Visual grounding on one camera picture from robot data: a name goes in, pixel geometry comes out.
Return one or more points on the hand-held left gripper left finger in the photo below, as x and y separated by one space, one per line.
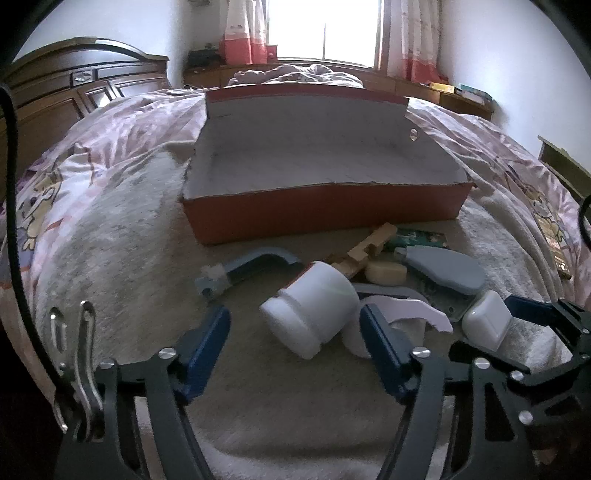
207 350

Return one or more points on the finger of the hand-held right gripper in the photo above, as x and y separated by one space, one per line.
485 353
526 309

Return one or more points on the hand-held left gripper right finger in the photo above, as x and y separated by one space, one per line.
378 341

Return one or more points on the white charger adapter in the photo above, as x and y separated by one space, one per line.
485 318

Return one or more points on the white paper tape roll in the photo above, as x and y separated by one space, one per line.
406 309

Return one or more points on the round cork disc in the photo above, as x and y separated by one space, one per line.
385 273

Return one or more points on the white plastic bottle orange label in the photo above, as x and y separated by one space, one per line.
309 309

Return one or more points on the grey-blue oval plastic gadget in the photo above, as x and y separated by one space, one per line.
448 272

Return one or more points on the notched wooden block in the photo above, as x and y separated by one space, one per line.
364 249

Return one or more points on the green packet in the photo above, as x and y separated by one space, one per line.
425 238

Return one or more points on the red cardboard box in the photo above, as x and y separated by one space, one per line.
323 212

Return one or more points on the dark gold patterned flat bar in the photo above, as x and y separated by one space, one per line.
554 244

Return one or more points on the metal clip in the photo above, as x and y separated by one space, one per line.
85 350

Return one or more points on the grey fleece blanket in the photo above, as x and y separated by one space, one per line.
138 240

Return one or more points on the green wooden shelf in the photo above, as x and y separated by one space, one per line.
561 161

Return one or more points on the teal book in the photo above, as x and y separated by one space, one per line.
473 92

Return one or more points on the yellow book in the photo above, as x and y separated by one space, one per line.
441 86

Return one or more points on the pink printed quilt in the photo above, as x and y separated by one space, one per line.
138 120

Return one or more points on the pink white curtain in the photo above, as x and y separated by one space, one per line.
240 46
415 55

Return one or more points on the crumpled pink bedding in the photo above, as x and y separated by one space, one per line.
295 74

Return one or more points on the black bag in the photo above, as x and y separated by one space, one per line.
203 57

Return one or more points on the dark wooden headboard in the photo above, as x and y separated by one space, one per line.
55 92

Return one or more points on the small red box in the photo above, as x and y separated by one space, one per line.
272 53

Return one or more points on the window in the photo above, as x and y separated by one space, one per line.
323 27

